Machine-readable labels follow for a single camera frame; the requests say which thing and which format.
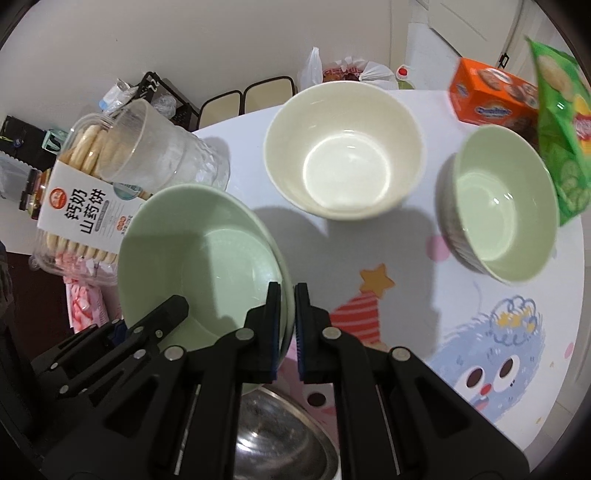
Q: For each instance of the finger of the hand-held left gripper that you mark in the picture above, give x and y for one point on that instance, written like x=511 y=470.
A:
x=157 y=323
x=92 y=339

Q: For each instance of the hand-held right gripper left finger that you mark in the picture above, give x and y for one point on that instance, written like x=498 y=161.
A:
x=275 y=323

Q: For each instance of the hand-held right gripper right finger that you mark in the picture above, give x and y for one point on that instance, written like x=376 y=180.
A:
x=302 y=332

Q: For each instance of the large green ceramic bowl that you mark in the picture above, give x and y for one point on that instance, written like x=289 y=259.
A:
x=194 y=267

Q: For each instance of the small steel bowl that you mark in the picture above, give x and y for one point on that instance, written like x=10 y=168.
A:
x=277 y=434

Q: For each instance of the cream ceramic bowl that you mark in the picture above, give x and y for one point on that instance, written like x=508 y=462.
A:
x=341 y=152

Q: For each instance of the small green ceramic bowl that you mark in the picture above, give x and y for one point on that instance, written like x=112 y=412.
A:
x=498 y=212

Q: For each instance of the pink marshmallow bag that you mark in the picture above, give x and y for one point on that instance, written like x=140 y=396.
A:
x=85 y=304

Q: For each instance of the cartoon printed tablecloth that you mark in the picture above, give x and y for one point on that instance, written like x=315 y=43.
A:
x=406 y=258

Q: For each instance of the clear biscuit box white label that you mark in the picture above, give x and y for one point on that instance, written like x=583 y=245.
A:
x=78 y=207

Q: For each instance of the dark drink bottle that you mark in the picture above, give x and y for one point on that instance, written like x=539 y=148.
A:
x=34 y=194

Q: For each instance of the clear plastic cup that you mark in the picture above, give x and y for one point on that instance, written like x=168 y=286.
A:
x=152 y=152

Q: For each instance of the mint green plastic holder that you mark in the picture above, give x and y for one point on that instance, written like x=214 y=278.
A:
x=55 y=141

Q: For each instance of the black paper bag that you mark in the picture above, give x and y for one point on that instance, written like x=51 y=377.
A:
x=23 y=131

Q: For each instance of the black framed cream stool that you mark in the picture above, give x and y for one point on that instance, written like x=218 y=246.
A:
x=221 y=108
x=270 y=92

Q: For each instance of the white plastic bag red contents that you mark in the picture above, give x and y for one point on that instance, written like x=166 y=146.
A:
x=360 y=74

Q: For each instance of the green bottle red cap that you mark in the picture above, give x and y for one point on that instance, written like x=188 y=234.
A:
x=404 y=78

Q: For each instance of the orange cookie box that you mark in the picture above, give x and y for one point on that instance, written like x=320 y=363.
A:
x=489 y=97

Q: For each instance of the green chips bag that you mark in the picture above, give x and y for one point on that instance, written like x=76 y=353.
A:
x=558 y=138

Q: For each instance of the white door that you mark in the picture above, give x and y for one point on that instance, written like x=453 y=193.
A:
x=461 y=18

